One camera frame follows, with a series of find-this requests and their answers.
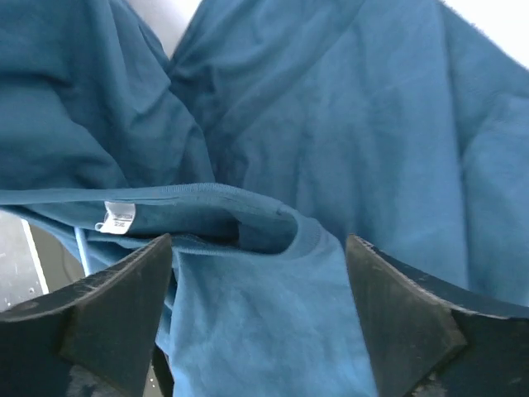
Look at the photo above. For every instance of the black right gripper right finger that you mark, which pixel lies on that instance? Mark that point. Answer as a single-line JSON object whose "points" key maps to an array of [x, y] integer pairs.
{"points": [[428, 337]]}

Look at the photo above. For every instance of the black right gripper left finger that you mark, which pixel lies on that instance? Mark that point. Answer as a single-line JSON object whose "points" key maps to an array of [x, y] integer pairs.
{"points": [[95, 337]]}

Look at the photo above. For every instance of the blue wire hanger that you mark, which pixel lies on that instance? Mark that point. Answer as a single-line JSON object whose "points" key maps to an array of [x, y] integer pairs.
{"points": [[83, 250]]}

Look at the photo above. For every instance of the blue t shirt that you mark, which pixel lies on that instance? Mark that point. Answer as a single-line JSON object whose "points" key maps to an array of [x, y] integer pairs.
{"points": [[273, 132]]}

